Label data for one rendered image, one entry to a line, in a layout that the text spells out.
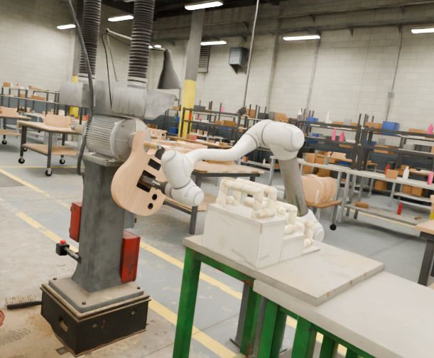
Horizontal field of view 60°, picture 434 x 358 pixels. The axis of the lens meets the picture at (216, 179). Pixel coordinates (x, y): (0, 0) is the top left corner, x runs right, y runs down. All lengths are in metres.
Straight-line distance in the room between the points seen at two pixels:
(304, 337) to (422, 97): 11.78
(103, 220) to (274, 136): 1.14
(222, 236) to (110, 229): 1.14
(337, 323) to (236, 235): 0.45
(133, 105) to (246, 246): 0.97
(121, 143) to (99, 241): 0.63
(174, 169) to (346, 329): 0.97
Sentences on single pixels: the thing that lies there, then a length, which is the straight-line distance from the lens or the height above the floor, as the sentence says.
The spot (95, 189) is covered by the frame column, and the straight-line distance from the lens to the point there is 2.36.
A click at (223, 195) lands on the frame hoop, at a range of 1.43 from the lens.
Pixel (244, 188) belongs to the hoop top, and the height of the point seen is 1.20.
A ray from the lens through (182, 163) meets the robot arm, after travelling 1.73.
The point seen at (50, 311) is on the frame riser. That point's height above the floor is 0.11.
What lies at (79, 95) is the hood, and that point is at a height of 1.47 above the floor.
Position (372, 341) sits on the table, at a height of 0.90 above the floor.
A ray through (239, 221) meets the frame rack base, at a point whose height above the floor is 1.08.
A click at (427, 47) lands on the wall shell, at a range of 13.10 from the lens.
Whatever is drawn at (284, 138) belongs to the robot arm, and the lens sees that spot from 1.92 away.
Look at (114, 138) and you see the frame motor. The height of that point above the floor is 1.26.
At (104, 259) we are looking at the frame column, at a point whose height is 0.50.
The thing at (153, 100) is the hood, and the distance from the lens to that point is 1.90.
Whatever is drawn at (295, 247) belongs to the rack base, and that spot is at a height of 0.98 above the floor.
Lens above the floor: 1.42
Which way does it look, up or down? 8 degrees down
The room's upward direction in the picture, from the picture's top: 8 degrees clockwise
